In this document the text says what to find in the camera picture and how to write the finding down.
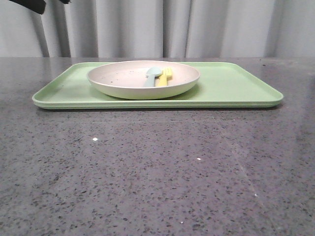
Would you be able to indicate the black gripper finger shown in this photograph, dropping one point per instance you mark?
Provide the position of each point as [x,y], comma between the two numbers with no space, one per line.
[65,1]
[37,6]

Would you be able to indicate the beige round plate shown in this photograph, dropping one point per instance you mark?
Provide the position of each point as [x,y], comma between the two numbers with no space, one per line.
[127,79]

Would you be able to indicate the yellow plastic fork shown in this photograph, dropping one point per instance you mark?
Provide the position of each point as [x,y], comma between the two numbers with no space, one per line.
[166,74]

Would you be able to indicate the grey pleated curtain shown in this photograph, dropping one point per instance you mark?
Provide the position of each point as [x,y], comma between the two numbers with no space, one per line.
[159,28]

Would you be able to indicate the light blue plastic spoon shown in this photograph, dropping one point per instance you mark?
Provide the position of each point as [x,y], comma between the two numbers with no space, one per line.
[151,74]

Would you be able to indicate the light green rectangular tray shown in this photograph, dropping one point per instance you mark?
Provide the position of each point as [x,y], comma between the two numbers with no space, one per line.
[221,85]

